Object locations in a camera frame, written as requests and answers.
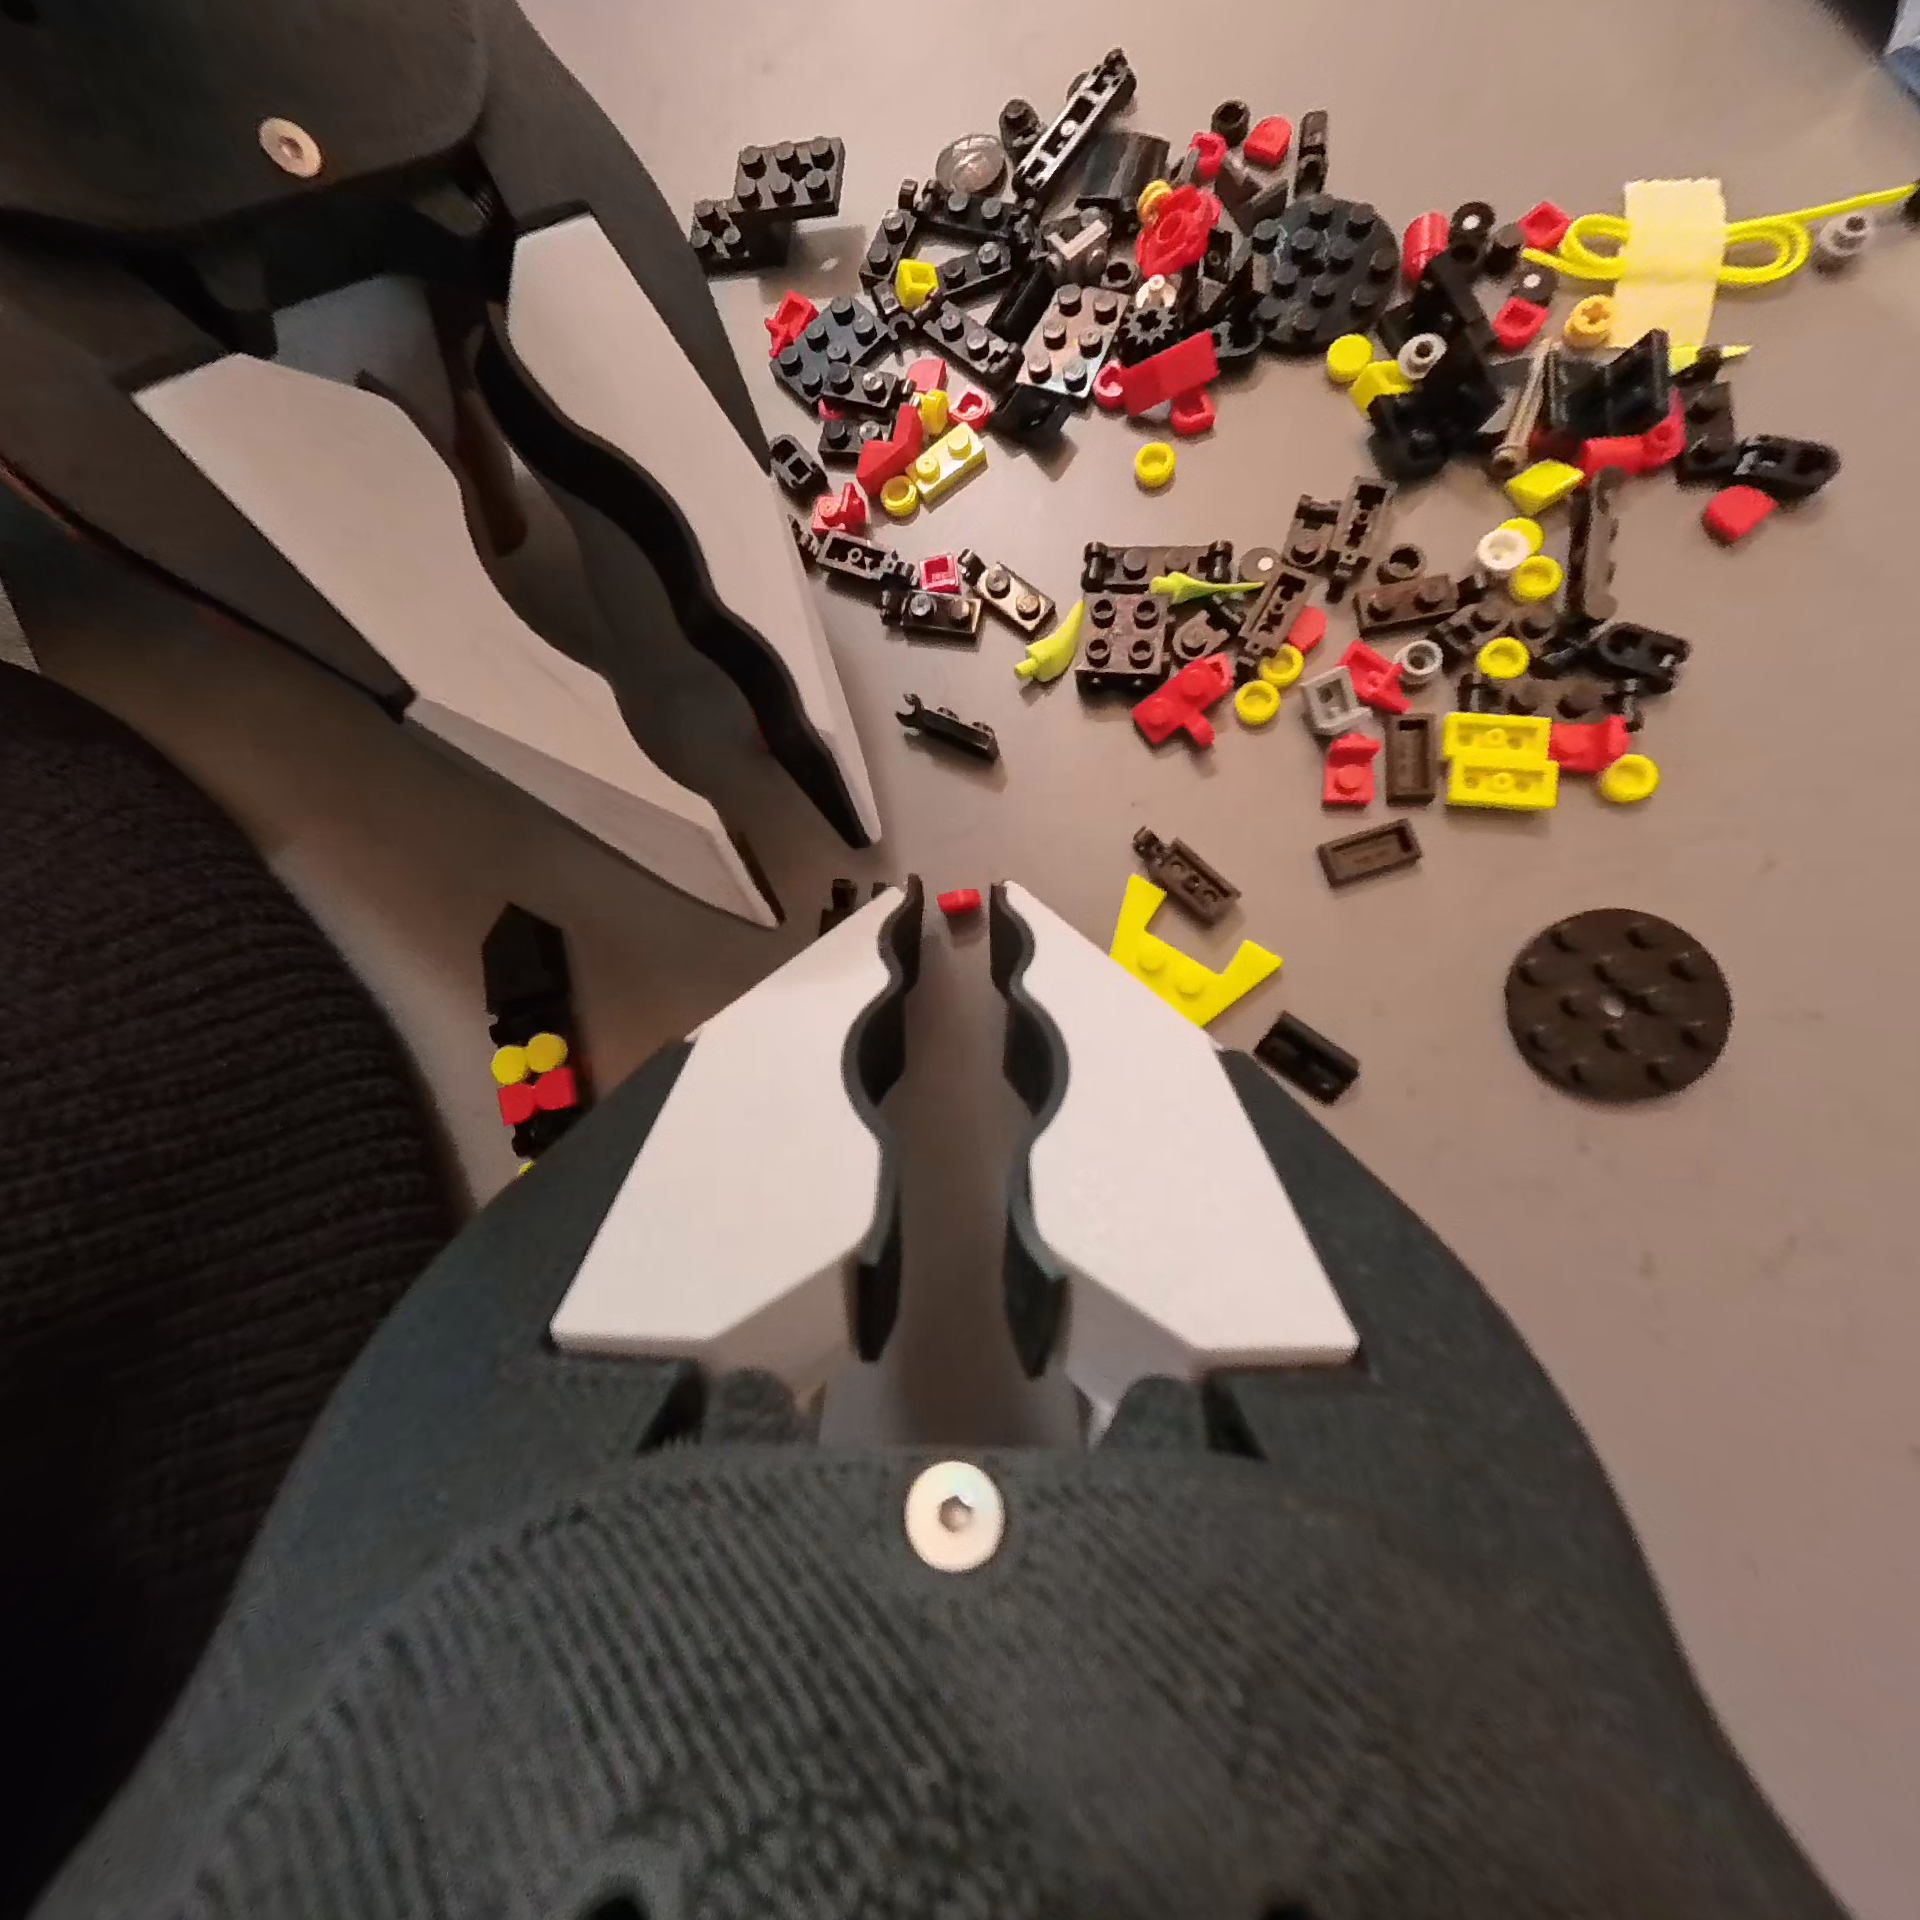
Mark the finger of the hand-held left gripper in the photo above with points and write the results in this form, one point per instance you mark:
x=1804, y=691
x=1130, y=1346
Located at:
x=388, y=556
x=644, y=389

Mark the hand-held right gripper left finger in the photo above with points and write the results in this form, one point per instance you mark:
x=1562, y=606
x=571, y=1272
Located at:
x=720, y=1201

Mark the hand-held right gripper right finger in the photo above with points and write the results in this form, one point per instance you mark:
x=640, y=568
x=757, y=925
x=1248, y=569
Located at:
x=1184, y=1201

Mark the small black red lego assembly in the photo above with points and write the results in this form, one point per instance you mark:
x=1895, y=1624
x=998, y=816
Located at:
x=842, y=901

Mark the pile of lego pieces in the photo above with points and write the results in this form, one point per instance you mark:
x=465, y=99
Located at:
x=1318, y=265

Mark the small black lego tile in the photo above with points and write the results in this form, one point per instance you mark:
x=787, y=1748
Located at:
x=1304, y=1058

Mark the long black lego assembly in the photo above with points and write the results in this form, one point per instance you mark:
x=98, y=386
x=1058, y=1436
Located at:
x=528, y=1086

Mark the yellow lego wedge plate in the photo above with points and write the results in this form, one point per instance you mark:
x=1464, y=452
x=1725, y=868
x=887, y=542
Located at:
x=1164, y=961

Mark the black lego clip plate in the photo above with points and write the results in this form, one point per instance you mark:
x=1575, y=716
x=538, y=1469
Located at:
x=1192, y=881

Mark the dark brown lego tile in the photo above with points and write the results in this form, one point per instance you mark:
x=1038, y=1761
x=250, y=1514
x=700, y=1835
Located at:
x=1370, y=856

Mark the black lego bar holder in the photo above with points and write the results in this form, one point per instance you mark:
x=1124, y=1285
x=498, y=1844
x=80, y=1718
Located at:
x=960, y=736

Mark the round black lego plate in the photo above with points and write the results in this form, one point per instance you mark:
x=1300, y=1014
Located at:
x=1617, y=1011

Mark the person's black sweater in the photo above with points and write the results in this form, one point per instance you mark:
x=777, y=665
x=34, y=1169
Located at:
x=181, y=1049

